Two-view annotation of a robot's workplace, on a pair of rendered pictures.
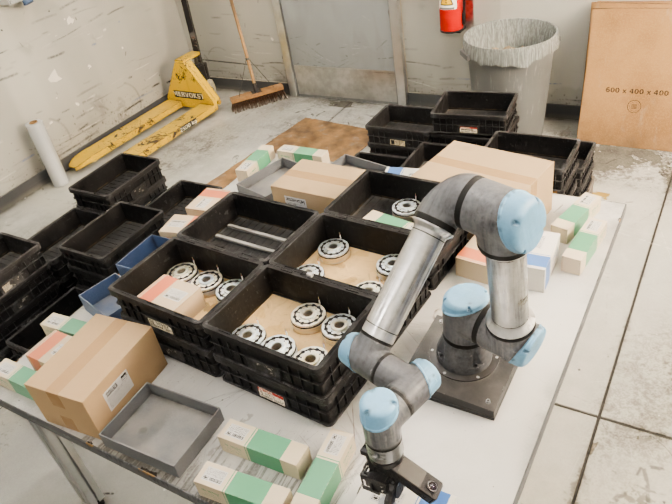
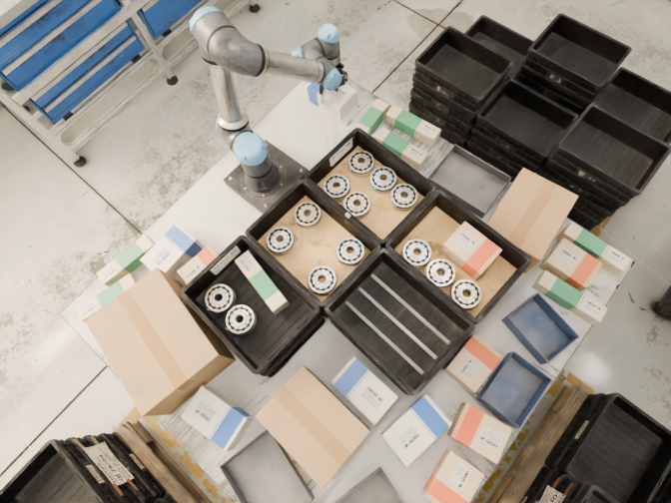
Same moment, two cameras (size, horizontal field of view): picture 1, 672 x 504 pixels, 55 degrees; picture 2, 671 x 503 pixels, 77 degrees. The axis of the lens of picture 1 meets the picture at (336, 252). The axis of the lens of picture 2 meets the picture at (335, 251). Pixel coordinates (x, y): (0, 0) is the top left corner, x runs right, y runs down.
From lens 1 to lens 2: 211 cm
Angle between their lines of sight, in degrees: 74
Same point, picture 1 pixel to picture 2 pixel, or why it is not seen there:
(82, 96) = not seen: outside the picture
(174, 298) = (465, 237)
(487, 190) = (217, 19)
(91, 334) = (537, 234)
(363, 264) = (302, 259)
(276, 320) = (381, 216)
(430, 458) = (309, 131)
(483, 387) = not seen: hidden behind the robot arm
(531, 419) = not seen: hidden behind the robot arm
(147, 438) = (477, 180)
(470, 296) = (246, 141)
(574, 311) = (178, 208)
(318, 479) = (369, 116)
